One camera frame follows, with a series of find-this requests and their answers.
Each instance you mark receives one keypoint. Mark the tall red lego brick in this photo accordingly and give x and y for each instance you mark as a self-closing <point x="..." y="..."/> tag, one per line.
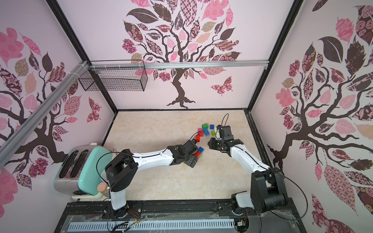
<point x="199" y="135"/>

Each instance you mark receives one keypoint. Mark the white slotted cable duct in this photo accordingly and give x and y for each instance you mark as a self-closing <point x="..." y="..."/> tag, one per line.
<point x="150" y="225"/>

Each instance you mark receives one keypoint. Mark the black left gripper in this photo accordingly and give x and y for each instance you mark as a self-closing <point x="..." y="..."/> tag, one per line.
<point x="192" y="162"/>

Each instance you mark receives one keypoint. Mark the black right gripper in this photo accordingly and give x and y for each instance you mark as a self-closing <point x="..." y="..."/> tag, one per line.
<point x="214" y="144"/>

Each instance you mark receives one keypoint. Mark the aluminium frame bar back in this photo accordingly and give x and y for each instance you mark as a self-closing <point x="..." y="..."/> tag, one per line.
<point x="183" y="65"/>

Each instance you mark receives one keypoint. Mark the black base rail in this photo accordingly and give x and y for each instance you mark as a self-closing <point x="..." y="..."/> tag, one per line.
<point x="247" y="220"/>

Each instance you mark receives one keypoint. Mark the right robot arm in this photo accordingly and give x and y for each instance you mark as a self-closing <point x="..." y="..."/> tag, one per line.
<point x="267" y="190"/>

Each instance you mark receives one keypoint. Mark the mint green toaster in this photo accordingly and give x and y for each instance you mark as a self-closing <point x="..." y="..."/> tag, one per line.
<point x="82" y="171"/>

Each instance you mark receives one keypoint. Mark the cork lid jar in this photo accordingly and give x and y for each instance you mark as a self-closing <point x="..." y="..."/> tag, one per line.
<point x="103" y="187"/>

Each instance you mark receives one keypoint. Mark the aluminium frame bar left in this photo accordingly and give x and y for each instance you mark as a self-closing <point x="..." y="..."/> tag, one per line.
<point x="10" y="147"/>

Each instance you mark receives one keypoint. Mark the long blue lego brick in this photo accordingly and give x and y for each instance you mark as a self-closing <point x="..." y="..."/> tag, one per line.
<point x="206" y="132"/>

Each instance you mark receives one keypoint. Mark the aluminium frame bar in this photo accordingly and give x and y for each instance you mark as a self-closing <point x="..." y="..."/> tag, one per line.
<point x="10" y="147"/>
<point x="183" y="65"/>

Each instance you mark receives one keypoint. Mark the black wire basket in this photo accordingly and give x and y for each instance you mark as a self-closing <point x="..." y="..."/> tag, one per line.
<point x="122" y="75"/>

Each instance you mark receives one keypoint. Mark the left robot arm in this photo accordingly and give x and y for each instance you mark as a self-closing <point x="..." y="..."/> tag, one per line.
<point x="122" y="169"/>

